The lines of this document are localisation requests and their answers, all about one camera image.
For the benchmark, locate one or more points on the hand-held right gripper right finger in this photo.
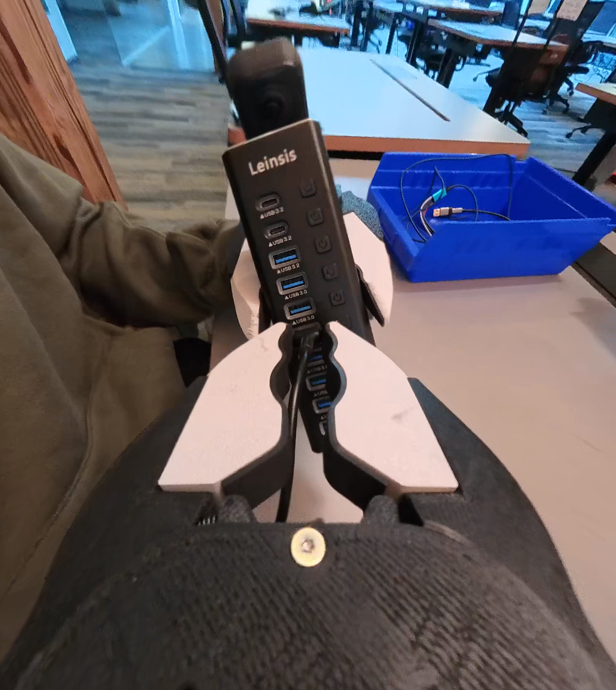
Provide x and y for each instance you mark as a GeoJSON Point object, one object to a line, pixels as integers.
{"type": "Point", "coordinates": [383, 420]}

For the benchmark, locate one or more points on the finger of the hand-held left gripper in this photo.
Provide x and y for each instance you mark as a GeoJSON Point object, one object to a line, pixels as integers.
{"type": "Point", "coordinates": [372, 259]}
{"type": "Point", "coordinates": [248, 291]}

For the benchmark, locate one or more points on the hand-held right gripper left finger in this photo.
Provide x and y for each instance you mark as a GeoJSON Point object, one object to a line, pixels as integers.
{"type": "Point", "coordinates": [232, 420]}

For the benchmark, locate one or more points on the black USB hub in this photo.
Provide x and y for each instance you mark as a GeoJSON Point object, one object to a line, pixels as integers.
{"type": "Point", "coordinates": [292, 178]}

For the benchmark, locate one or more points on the person's left forearm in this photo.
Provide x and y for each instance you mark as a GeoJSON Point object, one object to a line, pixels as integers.
{"type": "Point", "coordinates": [151, 269]}

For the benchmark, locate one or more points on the grey desk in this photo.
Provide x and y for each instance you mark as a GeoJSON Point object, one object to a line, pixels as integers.
{"type": "Point", "coordinates": [367, 97]}
{"type": "Point", "coordinates": [502, 377]}

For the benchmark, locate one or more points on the blue plastic bin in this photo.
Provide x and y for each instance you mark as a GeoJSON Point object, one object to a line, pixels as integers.
{"type": "Point", "coordinates": [502, 253]}

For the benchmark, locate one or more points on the black office chair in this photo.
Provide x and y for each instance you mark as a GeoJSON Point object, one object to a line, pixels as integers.
{"type": "Point", "coordinates": [577, 64]}
{"type": "Point", "coordinates": [502, 108]}

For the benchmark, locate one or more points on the person's green hoodie torso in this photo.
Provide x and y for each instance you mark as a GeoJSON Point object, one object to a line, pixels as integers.
{"type": "Point", "coordinates": [27, 377]}

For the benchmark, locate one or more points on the wooden post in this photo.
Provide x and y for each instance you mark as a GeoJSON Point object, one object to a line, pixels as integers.
{"type": "Point", "coordinates": [17, 81]}

